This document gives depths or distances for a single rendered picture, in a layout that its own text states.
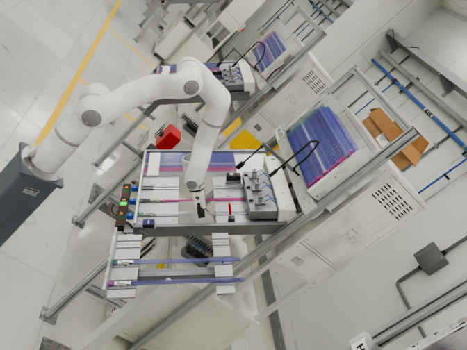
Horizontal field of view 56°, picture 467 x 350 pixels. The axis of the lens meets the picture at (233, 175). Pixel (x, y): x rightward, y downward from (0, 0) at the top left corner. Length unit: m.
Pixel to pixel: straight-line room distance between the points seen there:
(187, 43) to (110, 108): 4.87
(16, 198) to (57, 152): 0.28
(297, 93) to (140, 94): 1.84
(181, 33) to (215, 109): 4.77
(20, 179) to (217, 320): 1.27
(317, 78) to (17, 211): 2.22
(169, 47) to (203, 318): 4.71
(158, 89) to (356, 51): 3.81
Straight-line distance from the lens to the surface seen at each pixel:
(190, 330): 2.58
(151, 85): 1.71
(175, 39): 6.52
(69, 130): 1.83
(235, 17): 6.47
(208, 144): 1.85
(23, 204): 2.06
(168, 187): 2.30
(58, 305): 2.42
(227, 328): 2.59
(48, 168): 1.94
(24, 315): 2.45
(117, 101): 1.73
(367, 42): 5.30
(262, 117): 3.39
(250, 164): 2.51
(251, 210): 2.06
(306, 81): 3.34
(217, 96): 1.75
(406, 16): 5.38
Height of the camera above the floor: 1.86
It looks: 20 degrees down
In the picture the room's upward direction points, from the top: 49 degrees clockwise
